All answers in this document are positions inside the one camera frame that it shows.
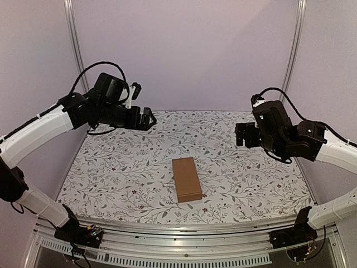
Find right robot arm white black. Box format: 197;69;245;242
235;99;356;243

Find floral patterned table mat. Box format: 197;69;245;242
57;111;313;225

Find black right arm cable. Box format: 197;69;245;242
255;87;357;147

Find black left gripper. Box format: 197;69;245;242
97;102;156;130

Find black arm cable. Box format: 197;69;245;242
255;87;357;147
68;61;126;97

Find aluminium corner post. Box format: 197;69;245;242
282;0;307;93
63;0;87;93

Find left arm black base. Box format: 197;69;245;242
54;204;104;248

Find right aluminium corner post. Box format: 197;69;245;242
282;0;307;93

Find brown cardboard box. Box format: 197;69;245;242
172;157;202;203

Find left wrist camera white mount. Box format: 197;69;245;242
119;82;142;109

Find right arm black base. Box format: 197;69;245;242
269;206;318;262

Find aluminium front rail frame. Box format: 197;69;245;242
23;216;349;267

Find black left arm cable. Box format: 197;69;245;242
68;61;126;97

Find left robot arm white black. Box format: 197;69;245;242
1;73;157;242

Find left aluminium corner post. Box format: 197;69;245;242
63;0;87;93

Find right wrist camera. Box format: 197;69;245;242
250;94;267;108

